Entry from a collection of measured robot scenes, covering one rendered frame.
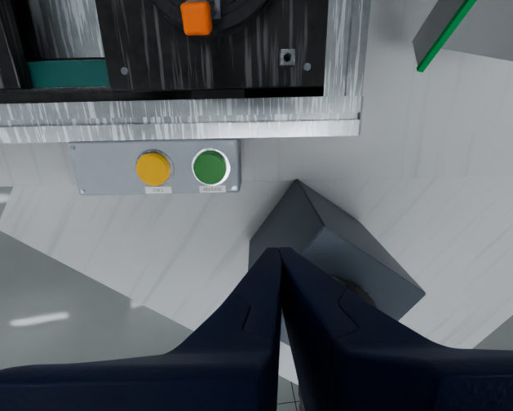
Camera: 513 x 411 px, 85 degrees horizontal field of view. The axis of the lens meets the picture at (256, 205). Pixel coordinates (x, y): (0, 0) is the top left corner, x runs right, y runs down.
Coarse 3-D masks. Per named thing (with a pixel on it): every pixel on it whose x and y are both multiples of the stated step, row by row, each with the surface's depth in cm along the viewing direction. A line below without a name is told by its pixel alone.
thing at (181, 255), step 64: (64, 192) 47; (256, 192) 47; (320, 192) 47; (384, 192) 47; (448, 192) 47; (512, 192) 47; (64, 256) 50; (128, 256) 50; (192, 256) 50; (448, 256) 50; (512, 256) 50; (192, 320) 55; (448, 320) 55
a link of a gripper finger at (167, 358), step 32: (256, 288) 6; (224, 320) 5; (256, 320) 5; (192, 352) 4; (224, 352) 4; (256, 352) 4; (0, 384) 2; (32, 384) 2; (64, 384) 2; (96, 384) 2; (128, 384) 2; (160, 384) 2; (192, 384) 2; (224, 384) 2; (256, 384) 2
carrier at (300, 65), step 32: (96, 0) 28; (128, 0) 28; (160, 0) 27; (224, 0) 27; (256, 0) 27; (288, 0) 28; (320, 0) 28; (128, 32) 29; (160, 32) 29; (224, 32) 28; (256, 32) 29; (288, 32) 29; (320, 32) 29; (128, 64) 30; (160, 64) 30; (192, 64) 30; (224, 64) 30; (256, 64) 30; (320, 64) 30
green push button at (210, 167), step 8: (208, 152) 33; (216, 152) 34; (200, 160) 34; (208, 160) 34; (216, 160) 34; (224, 160) 34; (200, 168) 34; (208, 168) 34; (216, 168) 34; (224, 168) 34; (200, 176) 34; (208, 176) 34; (216, 176) 34
